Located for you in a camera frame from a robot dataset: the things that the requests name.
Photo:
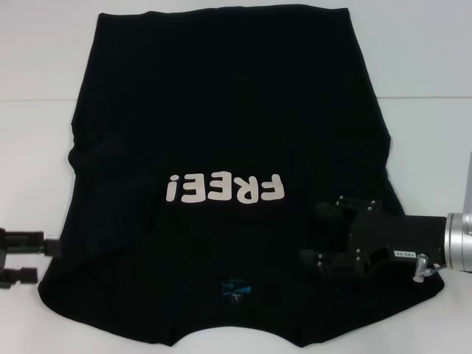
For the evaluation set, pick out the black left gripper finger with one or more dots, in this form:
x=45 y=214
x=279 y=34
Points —
x=26 y=241
x=22 y=276

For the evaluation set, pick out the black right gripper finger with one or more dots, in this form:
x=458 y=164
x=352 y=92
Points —
x=343 y=212
x=332 y=263

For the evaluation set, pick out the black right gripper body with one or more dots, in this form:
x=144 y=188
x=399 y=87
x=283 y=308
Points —
x=398 y=236

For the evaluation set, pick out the black shirt with FREE print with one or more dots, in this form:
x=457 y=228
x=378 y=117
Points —
x=221 y=110

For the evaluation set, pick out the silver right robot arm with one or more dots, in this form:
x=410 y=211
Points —
x=459 y=239

